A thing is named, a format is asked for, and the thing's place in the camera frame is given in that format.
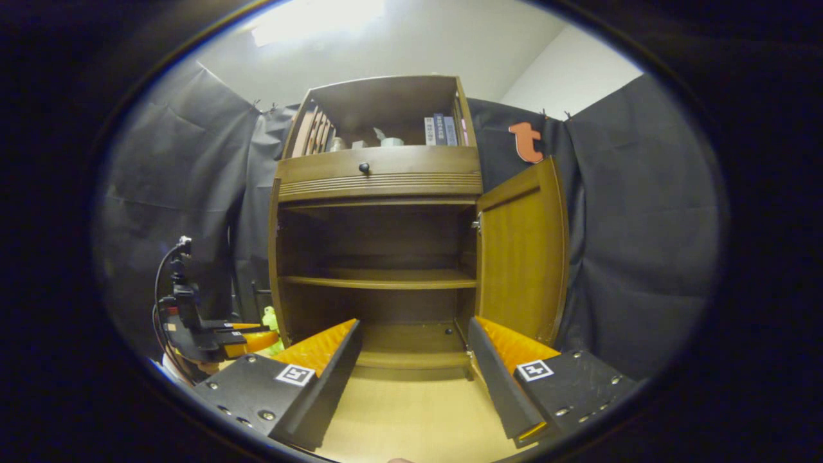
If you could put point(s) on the small white cup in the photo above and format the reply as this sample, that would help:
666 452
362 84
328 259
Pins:
336 145

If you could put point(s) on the pale green tissue box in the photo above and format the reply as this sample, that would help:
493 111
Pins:
391 141

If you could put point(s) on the black backdrop cloth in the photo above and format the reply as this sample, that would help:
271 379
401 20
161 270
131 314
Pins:
643 225

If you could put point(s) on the wooden cabinet door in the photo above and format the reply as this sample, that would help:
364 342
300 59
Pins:
275 257
524 257

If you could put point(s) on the grey blue book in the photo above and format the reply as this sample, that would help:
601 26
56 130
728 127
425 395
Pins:
450 132

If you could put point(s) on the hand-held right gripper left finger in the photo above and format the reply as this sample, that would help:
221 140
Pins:
321 392

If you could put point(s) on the wooden drawer with black knob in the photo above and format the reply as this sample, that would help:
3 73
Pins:
418 164

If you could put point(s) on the green toy figure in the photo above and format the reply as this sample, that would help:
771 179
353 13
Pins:
271 328

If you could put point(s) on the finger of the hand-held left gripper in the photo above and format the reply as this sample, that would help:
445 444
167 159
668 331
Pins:
241 326
254 342

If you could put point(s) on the wooden double-door shoe cabinet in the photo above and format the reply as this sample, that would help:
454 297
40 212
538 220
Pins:
386 278

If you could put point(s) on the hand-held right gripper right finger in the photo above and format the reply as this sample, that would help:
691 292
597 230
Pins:
498 379

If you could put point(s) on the row of leaning pale books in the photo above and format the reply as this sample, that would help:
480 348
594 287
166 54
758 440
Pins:
315 134

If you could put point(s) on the white spine book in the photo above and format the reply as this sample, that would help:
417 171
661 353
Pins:
429 132

